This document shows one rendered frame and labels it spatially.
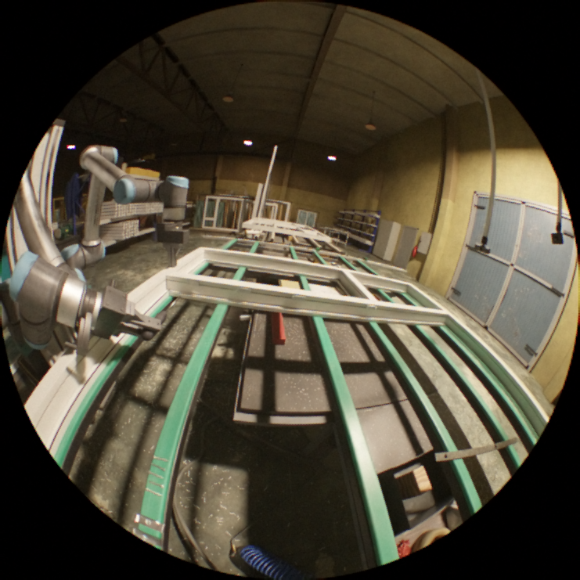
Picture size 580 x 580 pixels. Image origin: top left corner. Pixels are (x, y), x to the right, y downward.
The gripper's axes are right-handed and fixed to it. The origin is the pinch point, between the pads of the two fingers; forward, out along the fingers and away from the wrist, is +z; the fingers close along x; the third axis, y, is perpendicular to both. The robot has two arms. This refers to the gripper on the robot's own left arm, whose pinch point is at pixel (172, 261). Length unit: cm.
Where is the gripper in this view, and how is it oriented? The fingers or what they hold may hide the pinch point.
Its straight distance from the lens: 80.6
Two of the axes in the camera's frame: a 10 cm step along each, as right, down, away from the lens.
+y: -0.7, -4.2, 9.1
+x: -9.8, -1.4, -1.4
